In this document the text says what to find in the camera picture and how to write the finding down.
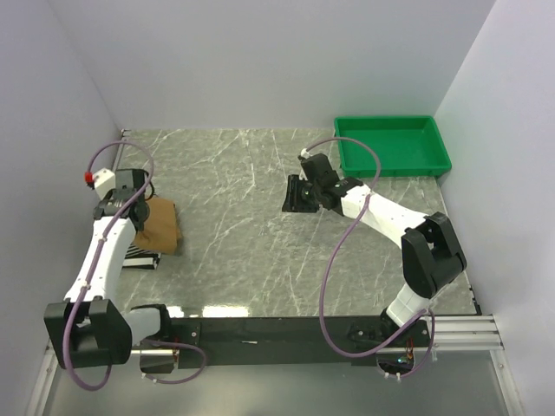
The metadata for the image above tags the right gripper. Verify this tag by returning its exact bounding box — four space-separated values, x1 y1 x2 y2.
281 175 322 214

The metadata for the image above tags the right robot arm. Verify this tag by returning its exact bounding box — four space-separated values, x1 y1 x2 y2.
282 153 467 346

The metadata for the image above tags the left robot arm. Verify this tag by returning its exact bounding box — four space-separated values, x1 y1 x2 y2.
43 169 173 368

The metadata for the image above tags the aluminium front rail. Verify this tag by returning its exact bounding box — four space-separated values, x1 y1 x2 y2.
42 315 505 354

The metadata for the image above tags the aluminium rail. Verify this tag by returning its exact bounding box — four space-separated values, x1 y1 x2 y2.
42 315 505 354
73 128 131 304

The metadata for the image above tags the tan tank top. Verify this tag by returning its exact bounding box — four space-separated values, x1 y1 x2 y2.
133 197 182 255

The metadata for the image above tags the green plastic bin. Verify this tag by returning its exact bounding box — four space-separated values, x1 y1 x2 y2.
334 115 452 178

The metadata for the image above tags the aluminium left side rail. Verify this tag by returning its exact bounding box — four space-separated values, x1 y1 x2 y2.
73 128 131 304

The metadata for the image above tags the black base beam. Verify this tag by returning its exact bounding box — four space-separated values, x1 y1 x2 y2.
139 314 432 375

